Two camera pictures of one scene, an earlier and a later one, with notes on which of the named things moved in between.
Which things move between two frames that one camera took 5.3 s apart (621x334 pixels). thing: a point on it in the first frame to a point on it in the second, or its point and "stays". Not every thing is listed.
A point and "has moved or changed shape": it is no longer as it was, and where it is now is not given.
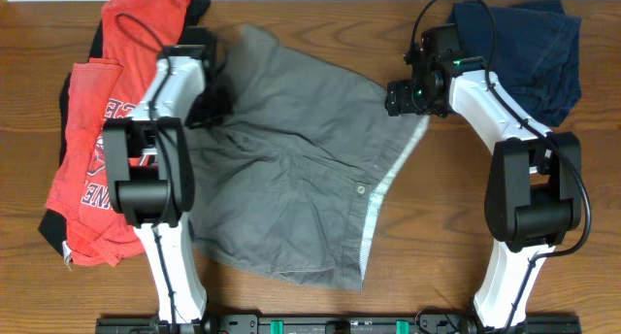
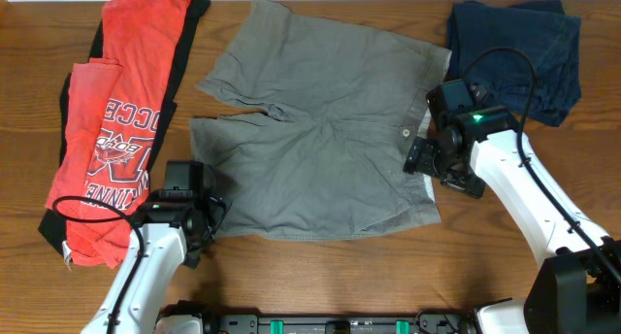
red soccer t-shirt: x=81 y=219 stays
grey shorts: x=285 y=186 has moved or changed shape
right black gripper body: x=408 y=97 to x=430 y=155
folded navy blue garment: x=538 y=52 stays
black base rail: x=337 y=323 stays
